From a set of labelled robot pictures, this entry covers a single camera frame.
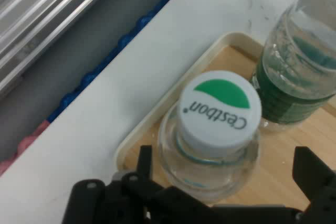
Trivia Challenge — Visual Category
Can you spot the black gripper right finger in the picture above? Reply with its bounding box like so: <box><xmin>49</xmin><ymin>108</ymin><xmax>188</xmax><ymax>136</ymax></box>
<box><xmin>292</xmin><ymin>146</ymin><xmax>336</xmax><ymax>224</ymax></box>

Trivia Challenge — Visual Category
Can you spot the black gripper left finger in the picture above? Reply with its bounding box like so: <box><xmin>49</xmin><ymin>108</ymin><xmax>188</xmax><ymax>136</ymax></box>
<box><xmin>61</xmin><ymin>144</ymin><xmax>213</xmax><ymax>224</ymax></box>

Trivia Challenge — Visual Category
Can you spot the wooden tray with cream rim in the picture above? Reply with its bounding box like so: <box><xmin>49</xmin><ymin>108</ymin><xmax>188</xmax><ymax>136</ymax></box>
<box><xmin>114</xmin><ymin>31</ymin><xmax>336</xmax><ymax>212</ymax></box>

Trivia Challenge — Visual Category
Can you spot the pink foam edge mat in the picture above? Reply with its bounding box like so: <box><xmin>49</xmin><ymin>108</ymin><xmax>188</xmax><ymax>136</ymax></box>
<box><xmin>0</xmin><ymin>120</ymin><xmax>50</xmax><ymax>176</ymax></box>

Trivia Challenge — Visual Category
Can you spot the clear water bottle green label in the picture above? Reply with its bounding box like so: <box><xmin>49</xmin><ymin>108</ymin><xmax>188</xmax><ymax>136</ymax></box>
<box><xmin>249</xmin><ymin>0</ymin><xmax>336</xmax><ymax>133</ymax></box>
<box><xmin>157</xmin><ymin>70</ymin><xmax>263</xmax><ymax>205</ymax></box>

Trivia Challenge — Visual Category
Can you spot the blue foam edge mat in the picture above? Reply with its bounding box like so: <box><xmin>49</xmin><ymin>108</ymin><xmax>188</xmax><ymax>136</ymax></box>
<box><xmin>46</xmin><ymin>0</ymin><xmax>197</xmax><ymax>124</ymax></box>

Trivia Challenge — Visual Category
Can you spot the aluminium frame rail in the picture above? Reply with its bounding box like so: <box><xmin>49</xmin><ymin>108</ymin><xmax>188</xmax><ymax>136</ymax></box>
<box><xmin>0</xmin><ymin>0</ymin><xmax>124</xmax><ymax>99</ymax></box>

